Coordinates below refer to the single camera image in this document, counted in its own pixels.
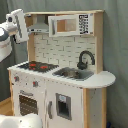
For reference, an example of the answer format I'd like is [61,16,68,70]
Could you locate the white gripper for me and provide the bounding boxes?
[6,9,29,43]

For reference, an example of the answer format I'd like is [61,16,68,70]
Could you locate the white oven door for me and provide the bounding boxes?
[14,89,45,119]

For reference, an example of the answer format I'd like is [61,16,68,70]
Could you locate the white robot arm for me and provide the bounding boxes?
[0,9,29,62]

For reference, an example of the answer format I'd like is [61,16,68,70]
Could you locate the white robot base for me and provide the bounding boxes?
[0,114,43,128]

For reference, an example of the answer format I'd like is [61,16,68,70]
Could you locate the white wooden toy kitchen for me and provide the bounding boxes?
[9,10,116,128]

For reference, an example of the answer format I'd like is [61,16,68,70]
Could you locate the grey range hood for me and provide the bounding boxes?
[28,15,49,33]

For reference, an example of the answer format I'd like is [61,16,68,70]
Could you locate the black stovetop red burners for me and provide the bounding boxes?
[20,61,57,73]

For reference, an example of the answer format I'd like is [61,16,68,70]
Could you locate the left red stove knob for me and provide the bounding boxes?
[13,75,20,83]

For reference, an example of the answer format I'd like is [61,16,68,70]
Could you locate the red stove knob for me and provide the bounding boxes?
[13,75,20,83]
[33,81,38,87]

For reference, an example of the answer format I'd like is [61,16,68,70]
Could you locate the right red stove knob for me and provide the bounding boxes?
[33,81,38,87]

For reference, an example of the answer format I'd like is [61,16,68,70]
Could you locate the white microwave door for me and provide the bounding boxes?
[48,13,94,37]

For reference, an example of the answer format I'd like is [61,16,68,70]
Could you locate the black toy faucet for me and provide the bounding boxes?
[77,50,95,70]

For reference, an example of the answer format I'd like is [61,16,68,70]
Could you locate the grey metal sink basin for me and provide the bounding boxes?
[53,67,93,81]

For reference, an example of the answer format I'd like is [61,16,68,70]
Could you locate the white fridge cabinet door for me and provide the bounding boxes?
[47,87,82,128]

